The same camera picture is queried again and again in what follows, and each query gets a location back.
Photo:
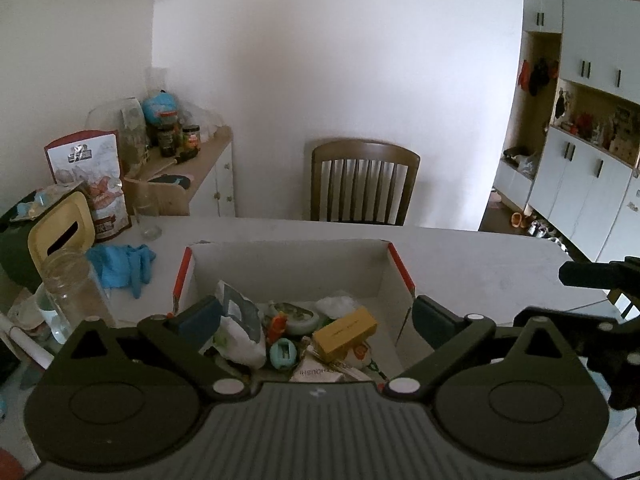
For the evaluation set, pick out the brown wooden chair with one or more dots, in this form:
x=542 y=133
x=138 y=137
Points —
x=365 y=152

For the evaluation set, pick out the white wall cabinet unit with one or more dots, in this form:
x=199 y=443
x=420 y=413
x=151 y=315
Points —
x=590 y=25

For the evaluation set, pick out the dark green container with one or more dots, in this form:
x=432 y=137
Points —
x=12 y=255

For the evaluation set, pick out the crumpled blue white wrapper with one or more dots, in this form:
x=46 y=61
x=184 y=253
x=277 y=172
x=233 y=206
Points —
x=45 y=200

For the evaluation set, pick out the clear plastic container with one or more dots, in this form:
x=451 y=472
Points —
x=112 y=120

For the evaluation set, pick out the grey tape dispenser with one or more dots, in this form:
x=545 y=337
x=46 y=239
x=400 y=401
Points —
x=300 y=322

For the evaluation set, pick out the blue rubber gloves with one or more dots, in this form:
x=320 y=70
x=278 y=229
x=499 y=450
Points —
x=120 y=265

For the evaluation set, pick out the wooden board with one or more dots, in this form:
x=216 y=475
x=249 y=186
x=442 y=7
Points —
x=165 y=197

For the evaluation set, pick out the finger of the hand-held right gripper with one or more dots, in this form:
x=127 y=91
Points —
x=595 y=332
x=595 y=274

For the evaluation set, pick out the white cup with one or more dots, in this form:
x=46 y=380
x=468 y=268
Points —
x=47 y=315

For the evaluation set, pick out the red cardboard box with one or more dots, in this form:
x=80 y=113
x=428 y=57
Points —
x=300 y=270

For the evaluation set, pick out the clear glass jar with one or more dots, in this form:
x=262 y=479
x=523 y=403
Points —
x=70 y=295

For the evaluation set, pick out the white paper roll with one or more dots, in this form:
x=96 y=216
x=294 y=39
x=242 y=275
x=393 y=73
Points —
x=25 y=342

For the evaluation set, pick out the small drinking glass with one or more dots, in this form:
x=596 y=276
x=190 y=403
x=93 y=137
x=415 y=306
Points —
x=147 y=220

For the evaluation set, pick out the white wood-topped sideboard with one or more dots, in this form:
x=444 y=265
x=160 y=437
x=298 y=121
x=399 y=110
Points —
x=220 y=180

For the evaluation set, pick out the white printed packet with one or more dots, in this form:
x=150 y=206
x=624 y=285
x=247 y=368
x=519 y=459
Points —
x=315 y=372

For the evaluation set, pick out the red black hanging clothing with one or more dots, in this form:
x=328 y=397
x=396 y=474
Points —
x=537 y=77

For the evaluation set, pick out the row of white shoes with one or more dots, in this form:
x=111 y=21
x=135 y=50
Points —
x=547 y=235

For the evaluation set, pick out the wet wipes packet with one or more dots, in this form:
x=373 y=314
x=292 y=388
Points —
x=245 y=345

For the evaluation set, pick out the silver foil bag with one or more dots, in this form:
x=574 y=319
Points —
x=335 y=305

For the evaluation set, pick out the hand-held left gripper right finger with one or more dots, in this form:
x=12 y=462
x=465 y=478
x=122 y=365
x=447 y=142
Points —
x=431 y=320

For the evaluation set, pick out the teal correction tape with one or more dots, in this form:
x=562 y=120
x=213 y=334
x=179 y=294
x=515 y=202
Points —
x=282 y=355

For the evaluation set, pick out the yellow lid tissue box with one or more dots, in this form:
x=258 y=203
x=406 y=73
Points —
x=60 y=220

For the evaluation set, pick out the red white snack bag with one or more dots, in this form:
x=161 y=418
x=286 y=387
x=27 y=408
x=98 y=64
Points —
x=85 y=170

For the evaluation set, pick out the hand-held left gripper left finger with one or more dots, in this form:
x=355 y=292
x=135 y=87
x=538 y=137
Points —
x=200 y=320

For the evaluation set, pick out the dark glass jar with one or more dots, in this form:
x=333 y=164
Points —
x=168 y=140

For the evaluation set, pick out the yellow cardboard box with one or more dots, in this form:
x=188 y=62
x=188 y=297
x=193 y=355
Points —
x=345 y=332

